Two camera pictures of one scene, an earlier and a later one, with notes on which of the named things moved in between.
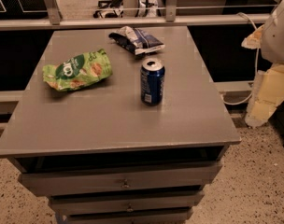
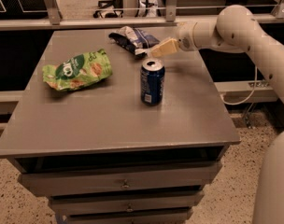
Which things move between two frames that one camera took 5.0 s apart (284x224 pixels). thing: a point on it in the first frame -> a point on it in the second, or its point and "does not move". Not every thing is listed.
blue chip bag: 136,40 does not move
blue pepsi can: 152,81 does not move
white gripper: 277,37 -> 185,37
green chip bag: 77,71 does not move
